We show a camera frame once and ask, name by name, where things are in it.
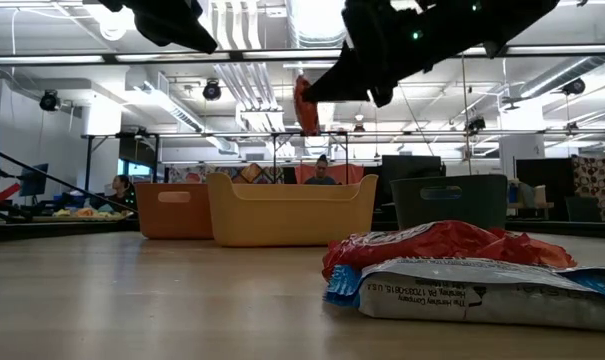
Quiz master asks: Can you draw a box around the orange hanging cloth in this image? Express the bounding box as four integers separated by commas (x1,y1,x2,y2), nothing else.
295,163,366,186

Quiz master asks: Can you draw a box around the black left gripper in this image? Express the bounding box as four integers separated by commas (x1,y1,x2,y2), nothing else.
99,0,218,55

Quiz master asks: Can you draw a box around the orange plastic bin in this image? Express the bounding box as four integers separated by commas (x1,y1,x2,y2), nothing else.
134,182,215,240

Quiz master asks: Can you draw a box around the black background rig frame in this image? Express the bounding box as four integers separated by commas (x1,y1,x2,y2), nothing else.
80,128,353,174

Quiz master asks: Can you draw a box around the black monitor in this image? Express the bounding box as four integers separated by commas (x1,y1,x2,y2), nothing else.
380,154,444,182

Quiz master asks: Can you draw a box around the seated person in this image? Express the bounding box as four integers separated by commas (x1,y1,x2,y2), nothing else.
104,174,137,211

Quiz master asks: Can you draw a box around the white blue Hershey's bar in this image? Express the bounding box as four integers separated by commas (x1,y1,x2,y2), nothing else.
324,257,605,335

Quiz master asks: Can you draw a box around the red KitKat bar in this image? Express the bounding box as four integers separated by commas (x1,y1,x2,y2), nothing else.
321,220,513,281
486,227,578,271

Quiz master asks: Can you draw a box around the orange Reese's pack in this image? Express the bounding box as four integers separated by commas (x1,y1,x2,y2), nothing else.
292,73,322,137

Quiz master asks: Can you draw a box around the red background object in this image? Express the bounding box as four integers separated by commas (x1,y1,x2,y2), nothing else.
0,182,22,210

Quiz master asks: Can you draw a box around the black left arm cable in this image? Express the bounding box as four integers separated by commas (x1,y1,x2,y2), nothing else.
0,140,138,215

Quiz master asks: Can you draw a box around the large silver ventilation duct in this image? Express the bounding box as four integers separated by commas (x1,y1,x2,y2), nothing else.
285,0,357,157

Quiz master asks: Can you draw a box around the tray of yellow items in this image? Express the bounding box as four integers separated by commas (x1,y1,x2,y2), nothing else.
31,207,133,225

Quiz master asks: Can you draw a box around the colourful patterned quilt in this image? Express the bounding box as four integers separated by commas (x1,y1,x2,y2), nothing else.
166,162,287,185

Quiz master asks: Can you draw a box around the yellow plastic bin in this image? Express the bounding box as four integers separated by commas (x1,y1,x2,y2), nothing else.
206,172,379,248

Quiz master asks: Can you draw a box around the polka-dot cloth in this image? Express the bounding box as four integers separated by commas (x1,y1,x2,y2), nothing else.
571,153,605,224

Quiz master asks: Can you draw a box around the teal plastic bin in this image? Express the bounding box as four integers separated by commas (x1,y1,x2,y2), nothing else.
390,174,509,231

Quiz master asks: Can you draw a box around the dark computer monitor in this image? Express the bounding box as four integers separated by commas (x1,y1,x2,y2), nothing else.
19,163,51,197

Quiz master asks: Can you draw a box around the black screen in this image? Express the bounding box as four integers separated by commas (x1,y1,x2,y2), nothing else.
515,157,576,190

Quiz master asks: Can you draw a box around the overhead beam with strip lights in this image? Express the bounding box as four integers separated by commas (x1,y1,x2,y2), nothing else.
0,45,605,65

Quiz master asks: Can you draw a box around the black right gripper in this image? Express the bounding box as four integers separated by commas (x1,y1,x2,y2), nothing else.
301,0,483,109

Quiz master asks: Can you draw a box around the person behind yellow bin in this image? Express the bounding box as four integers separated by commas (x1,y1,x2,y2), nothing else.
304,153,339,186

